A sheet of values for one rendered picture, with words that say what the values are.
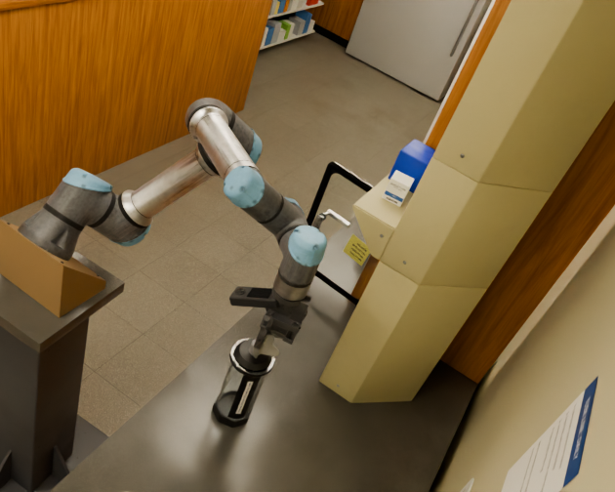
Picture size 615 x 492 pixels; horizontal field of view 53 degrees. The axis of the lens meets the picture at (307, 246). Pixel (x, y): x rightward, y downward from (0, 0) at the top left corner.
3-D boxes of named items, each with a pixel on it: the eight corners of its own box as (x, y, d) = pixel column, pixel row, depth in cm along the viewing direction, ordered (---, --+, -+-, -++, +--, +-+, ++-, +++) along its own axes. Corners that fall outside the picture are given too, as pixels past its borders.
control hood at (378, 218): (424, 210, 171) (439, 182, 165) (379, 261, 146) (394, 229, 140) (389, 189, 174) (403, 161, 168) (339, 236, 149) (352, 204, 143)
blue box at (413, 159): (433, 184, 163) (448, 156, 157) (420, 197, 155) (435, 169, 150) (401, 166, 165) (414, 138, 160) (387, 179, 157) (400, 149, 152)
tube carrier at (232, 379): (244, 432, 153) (266, 381, 140) (205, 415, 153) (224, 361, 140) (259, 400, 161) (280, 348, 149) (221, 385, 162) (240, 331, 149)
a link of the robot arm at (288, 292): (273, 278, 125) (284, 257, 132) (267, 294, 128) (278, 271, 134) (307, 293, 125) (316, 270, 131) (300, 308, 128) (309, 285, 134)
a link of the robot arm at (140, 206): (83, 202, 175) (230, 98, 156) (123, 227, 185) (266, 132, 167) (80, 232, 167) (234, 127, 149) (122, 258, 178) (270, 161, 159)
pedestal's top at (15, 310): (-51, 290, 164) (-52, 279, 162) (42, 238, 189) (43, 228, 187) (39, 353, 158) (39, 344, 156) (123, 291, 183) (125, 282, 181)
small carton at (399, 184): (404, 198, 153) (414, 179, 149) (399, 207, 149) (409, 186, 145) (387, 189, 153) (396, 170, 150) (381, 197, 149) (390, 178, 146)
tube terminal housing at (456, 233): (431, 365, 193) (565, 166, 147) (392, 432, 168) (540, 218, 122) (364, 322, 199) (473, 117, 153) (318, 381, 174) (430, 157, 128)
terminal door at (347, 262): (364, 311, 195) (414, 215, 172) (291, 258, 205) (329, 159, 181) (365, 310, 196) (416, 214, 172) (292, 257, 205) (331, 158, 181)
